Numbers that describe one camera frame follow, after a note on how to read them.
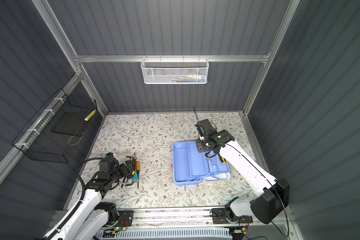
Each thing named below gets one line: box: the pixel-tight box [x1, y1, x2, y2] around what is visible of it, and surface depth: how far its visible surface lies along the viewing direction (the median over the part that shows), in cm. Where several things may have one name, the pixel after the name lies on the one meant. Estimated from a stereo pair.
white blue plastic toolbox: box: [172, 141, 231, 186], surface depth 84 cm
